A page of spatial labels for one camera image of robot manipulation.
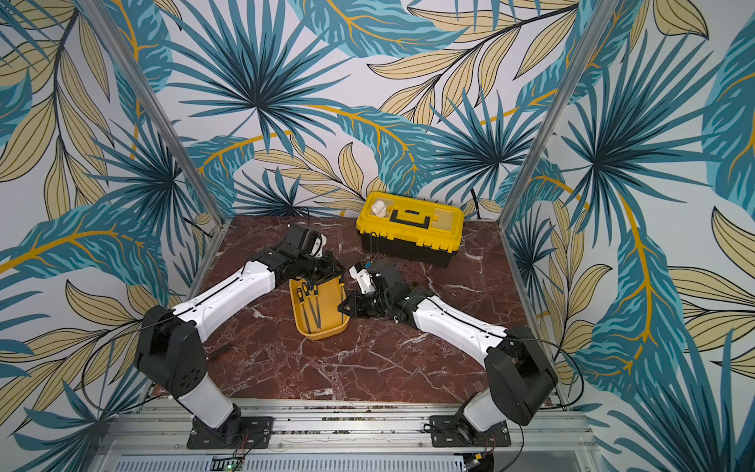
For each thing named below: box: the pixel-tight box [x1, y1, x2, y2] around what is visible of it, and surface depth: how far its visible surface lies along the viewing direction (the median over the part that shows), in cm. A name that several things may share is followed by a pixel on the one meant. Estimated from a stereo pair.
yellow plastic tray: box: [289, 275, 350, 342], surface depth 97 cm
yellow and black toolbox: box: [355, 191, 465, 268], surface depth 99 cm
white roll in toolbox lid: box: [371, 199, 387, 218], surface depth 97 cm
